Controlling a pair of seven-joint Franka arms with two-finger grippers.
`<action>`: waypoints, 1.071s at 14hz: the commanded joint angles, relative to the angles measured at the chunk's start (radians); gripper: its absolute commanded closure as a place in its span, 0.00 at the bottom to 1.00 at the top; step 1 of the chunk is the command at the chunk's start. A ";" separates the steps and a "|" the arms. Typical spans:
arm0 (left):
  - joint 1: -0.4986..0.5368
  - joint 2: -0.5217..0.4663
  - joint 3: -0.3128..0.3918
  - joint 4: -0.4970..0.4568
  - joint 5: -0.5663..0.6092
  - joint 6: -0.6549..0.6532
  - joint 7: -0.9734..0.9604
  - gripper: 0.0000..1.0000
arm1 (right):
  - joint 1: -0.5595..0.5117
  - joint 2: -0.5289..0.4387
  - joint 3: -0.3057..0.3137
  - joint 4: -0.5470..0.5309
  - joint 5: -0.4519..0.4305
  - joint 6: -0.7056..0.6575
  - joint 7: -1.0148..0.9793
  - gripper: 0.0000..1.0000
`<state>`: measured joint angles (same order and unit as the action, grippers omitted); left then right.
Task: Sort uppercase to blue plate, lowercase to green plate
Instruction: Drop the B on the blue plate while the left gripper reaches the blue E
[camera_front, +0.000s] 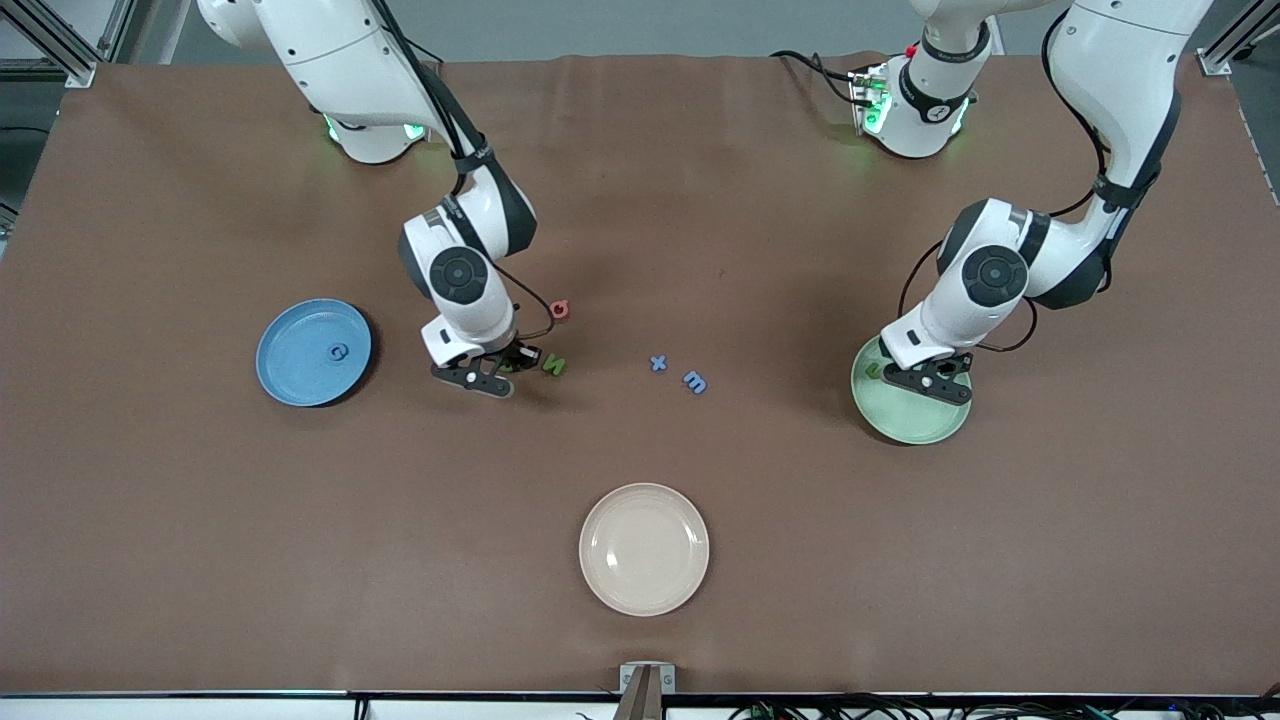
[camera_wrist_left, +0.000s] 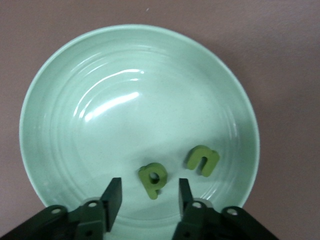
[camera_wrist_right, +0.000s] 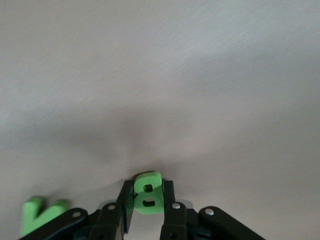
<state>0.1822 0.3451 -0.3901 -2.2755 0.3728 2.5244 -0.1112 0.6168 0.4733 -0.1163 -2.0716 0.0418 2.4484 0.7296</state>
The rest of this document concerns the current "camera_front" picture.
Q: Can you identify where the white table edge strip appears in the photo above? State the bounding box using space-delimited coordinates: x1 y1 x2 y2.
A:
0 692 1280 720

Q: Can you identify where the black left base cable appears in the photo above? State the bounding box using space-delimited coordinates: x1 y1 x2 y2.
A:
768 48 863 109

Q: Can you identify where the blue plate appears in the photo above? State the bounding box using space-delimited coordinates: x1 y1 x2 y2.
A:
256 298 373 408

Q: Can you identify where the beige plate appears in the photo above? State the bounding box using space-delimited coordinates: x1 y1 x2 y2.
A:
579 483 710 617

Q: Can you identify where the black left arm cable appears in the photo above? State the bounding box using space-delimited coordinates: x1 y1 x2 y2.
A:
897 10 1161 353

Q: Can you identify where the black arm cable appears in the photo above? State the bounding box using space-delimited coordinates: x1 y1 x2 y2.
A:
897 10 1161 353
370 0 557 346

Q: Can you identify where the brown table cover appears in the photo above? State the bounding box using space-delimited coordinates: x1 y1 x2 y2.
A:
0 52 1280 698

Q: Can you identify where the aluminium post with bracket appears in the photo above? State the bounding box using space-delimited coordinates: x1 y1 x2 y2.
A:
619 662 677 720

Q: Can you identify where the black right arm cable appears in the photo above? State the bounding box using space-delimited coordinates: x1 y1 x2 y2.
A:
370 0 557 346

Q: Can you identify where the aluminium frame profile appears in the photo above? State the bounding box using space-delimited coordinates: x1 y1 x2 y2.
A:
0 0 136 89
1197 0 1280 77

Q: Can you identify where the green plate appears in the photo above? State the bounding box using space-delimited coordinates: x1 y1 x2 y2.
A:
851 335 973 446

